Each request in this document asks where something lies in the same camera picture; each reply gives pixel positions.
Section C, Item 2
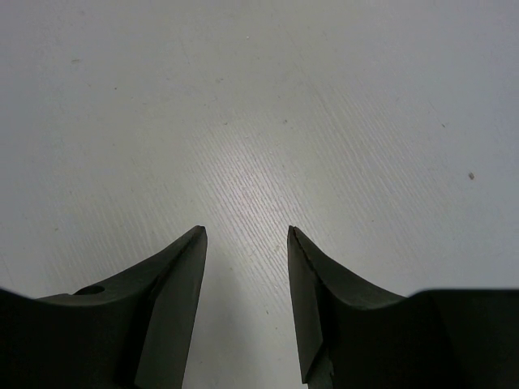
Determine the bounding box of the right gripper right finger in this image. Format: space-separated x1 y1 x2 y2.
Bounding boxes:
287 226 518 388

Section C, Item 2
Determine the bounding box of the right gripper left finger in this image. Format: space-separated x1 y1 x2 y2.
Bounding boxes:
1 226 208 388

